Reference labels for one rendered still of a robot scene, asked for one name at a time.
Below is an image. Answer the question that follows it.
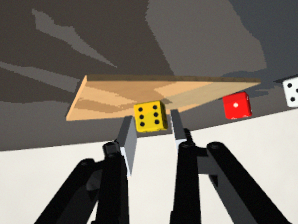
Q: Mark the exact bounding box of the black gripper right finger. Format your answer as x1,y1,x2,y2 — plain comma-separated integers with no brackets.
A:
169,109,292,224

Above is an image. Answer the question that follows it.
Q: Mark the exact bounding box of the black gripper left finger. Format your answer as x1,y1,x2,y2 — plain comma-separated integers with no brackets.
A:
34,115,137,224

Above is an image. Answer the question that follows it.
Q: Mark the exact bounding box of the tan square mat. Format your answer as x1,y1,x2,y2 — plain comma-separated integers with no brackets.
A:
67,74,261,121

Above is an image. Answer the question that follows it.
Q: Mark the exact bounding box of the red die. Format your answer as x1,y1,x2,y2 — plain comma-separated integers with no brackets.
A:
223,92,252,119

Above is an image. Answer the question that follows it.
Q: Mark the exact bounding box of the cream white die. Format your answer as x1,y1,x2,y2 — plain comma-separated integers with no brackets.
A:
283,77,298,107

